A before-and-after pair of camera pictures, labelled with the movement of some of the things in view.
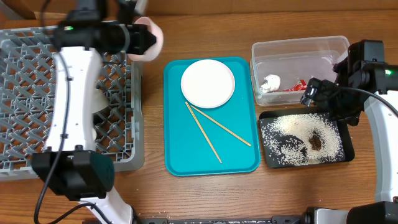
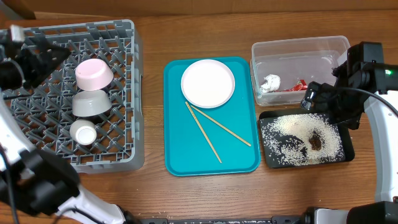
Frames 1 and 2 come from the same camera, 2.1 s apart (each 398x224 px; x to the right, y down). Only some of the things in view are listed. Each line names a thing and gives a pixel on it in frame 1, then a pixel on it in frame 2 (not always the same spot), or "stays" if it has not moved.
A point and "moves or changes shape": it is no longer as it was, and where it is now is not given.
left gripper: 137,38 to 34,59
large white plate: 208,83 stays
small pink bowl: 154,50 moves or changes shape
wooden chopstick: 201,127 stays
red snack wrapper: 301,85 stays
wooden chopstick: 220,125 stays
